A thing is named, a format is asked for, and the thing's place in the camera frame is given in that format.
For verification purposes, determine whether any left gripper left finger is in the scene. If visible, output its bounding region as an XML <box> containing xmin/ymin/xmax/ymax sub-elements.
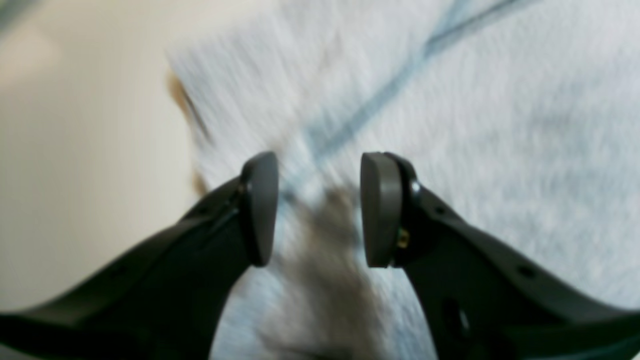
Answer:
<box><xmin>1</xmin><ymin>152</ymin><xmax>279</xmax><ymax>360</ymax></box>

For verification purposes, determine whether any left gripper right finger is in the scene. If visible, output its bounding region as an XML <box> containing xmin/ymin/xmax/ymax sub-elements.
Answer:
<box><xmin>359</xmin><ymin>152</ymin><xmax>640</xmax><ymax>360</ymax></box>

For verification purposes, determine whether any grey T-shirt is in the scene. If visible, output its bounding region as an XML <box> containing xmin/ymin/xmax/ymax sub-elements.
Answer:
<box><xmin>169</xmin><ymin>0</ymin><xmax>640</xmax><ymax>360</ymax></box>

